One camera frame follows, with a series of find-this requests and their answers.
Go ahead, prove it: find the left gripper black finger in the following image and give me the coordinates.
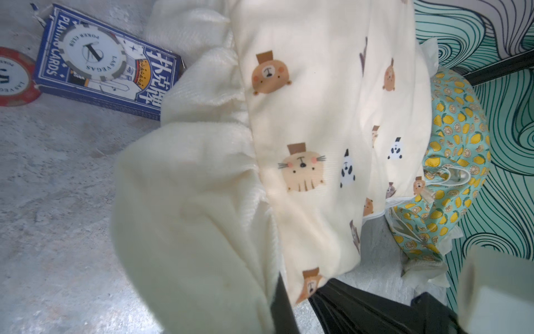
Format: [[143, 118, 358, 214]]
[[271, 274, 300, 334]]

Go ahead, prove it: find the green lemon print pillow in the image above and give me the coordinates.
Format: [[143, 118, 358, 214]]
[[385, 66, 492, 289]]

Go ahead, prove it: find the cream animal print pillow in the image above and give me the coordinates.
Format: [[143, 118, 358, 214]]
[[111, 1, 432, 333]]

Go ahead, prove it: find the blue playing cards box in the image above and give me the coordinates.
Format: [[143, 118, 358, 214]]
[[33, 4, 185, 121]]

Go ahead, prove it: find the red poker chip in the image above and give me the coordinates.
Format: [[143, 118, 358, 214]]
[[0, 47, 41, 107]]

